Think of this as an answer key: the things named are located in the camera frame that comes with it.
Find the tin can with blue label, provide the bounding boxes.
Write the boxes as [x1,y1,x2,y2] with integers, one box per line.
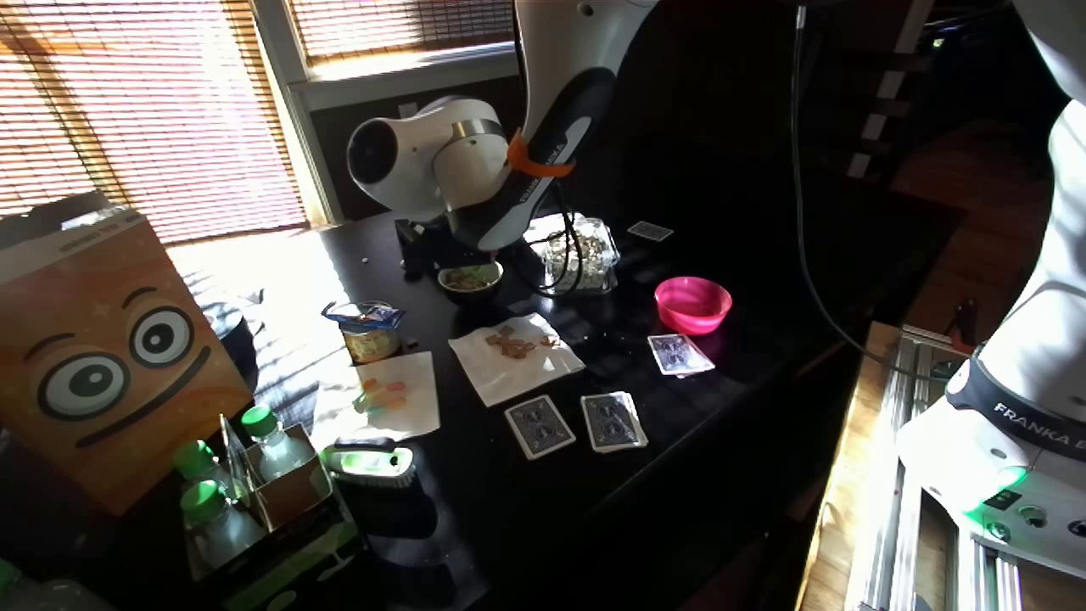
[320,299,407,365]

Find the black round container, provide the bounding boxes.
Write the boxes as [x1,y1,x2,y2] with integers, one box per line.
[215,316,265,392]

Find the orange strap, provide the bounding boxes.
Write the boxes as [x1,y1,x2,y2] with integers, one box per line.
[501,132,578,182]

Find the clear plastic snack container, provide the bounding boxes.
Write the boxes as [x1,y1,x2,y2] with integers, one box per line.
[522,207,623,299]

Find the metal rail frame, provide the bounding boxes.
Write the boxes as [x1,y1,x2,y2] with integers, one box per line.
[863,322,1027,611]

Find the black rack with white labels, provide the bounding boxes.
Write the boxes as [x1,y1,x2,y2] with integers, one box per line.
[841,0,940,188]

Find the green cap clear bottle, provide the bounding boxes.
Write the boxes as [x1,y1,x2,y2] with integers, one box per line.
[175,477,269,580]
[235,403,332,523]
[168,438,235,503]

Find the orange cardboard box with face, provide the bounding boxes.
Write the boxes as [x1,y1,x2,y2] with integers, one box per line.
[0,194,254,519]

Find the purple back playing card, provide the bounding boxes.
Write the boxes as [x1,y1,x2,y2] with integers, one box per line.
[644,330,718,385]

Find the brown slatted window blind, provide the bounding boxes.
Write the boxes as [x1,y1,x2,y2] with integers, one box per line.
[280,0,522,65]
[0,0,313,249]

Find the blue back playing card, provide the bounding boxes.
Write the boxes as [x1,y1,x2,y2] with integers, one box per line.
[578,386,650,459]
[501,392,579,465]
[623,217,679,243]

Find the green black bottle carrier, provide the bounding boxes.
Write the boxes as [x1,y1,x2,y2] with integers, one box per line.
[179,411,365,604]

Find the black tray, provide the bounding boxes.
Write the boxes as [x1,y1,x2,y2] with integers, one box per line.
[391,213,451,280]

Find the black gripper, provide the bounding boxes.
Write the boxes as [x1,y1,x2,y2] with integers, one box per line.
[435,199,519,271]

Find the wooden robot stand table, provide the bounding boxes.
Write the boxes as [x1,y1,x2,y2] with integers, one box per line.
[794,319,1086,611]

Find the brown snack pieces pile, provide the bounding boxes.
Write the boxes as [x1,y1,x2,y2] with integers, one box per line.
[483,322,561,365]

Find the white serviette with orange print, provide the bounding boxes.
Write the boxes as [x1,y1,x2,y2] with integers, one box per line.
[349,348,444,441]

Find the plain white serviette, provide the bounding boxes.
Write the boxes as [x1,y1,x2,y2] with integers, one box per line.
[444,308,589,411]

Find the long black robot cable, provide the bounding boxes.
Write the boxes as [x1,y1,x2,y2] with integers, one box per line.
[787,0,901,371]

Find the white green small device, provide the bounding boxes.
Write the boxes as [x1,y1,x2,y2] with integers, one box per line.
[320,438,421,492]

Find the pink plastic bowl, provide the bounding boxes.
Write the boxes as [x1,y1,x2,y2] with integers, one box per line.
[650,275,735,340]

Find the small bowl with snack pieces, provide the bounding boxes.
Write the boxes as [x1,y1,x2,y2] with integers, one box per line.
[435,257,510,301]

